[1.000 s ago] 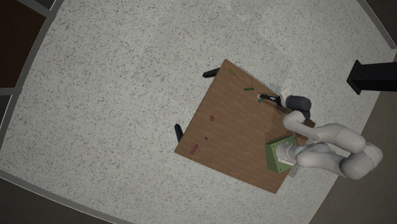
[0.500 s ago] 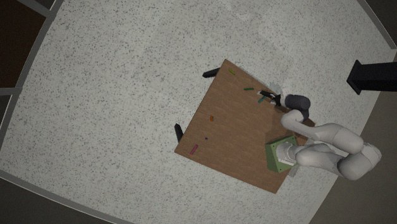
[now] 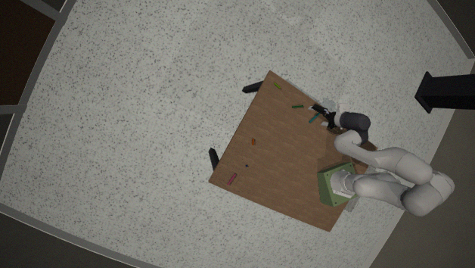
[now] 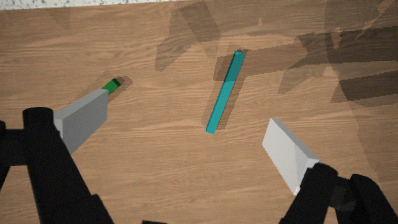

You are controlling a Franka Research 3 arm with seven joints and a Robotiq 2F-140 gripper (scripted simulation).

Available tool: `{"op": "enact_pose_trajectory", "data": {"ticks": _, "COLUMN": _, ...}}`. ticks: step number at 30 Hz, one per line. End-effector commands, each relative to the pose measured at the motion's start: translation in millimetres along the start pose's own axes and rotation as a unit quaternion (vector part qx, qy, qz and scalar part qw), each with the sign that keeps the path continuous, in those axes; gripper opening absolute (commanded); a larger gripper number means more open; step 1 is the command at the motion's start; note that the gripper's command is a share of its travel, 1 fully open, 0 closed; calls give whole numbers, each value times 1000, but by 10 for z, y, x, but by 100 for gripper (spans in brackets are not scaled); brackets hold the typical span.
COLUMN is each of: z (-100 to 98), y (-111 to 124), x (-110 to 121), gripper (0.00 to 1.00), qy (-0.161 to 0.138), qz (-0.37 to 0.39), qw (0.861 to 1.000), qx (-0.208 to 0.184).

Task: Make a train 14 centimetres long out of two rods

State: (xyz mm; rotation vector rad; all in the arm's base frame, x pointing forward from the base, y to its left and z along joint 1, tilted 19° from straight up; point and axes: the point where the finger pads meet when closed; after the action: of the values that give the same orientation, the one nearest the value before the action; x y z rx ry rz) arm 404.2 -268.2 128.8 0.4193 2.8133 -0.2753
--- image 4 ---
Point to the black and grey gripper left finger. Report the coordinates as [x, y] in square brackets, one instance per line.
[60, 193]

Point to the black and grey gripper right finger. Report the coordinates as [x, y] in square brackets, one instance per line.
[313, 183]

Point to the green rod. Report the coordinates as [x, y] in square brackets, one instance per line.
[111, 85]

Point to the turquoise rod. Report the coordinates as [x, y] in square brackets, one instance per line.
[225, 91]

